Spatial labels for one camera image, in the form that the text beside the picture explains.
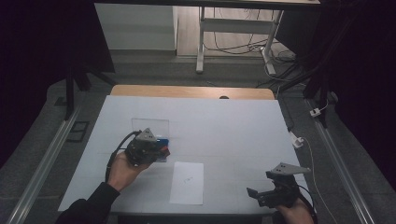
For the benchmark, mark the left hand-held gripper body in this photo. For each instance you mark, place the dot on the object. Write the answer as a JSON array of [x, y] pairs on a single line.
[[141, 149]]

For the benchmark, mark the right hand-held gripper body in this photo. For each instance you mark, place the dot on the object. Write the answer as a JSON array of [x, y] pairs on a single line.
[[281, 189]]

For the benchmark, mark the blue ink pad box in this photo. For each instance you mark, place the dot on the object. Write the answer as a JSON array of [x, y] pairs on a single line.
[[164, 141]]

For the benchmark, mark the person's right hand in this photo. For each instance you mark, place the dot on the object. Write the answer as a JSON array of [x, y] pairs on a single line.
[[295, 213]]

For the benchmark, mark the person's left hand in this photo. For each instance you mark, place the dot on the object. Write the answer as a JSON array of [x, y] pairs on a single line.
[[124, 172]]

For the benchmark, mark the white paper sheet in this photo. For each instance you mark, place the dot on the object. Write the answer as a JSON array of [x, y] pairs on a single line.
[[187, 183]]

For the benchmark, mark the white table cover board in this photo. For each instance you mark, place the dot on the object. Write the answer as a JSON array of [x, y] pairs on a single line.
[[224, 130]]

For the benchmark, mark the small white power adapter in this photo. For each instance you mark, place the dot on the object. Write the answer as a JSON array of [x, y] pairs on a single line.
[[315, 112]]

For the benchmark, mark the black stand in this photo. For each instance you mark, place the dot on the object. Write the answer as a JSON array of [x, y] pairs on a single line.
[[320, 93], [71, 90]]

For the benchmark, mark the white cabinet panel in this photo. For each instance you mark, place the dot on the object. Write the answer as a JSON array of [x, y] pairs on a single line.
[[137, 28]]

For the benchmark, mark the aluminium rail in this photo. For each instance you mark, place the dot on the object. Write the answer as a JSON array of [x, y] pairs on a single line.
[[339, 168], [43, 165]]

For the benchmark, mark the black floor socket frame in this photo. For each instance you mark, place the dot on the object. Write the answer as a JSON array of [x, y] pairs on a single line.
[[77, 131]]

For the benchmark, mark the white desk frame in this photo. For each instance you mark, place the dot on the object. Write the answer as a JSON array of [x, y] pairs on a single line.
[[236, 26]]

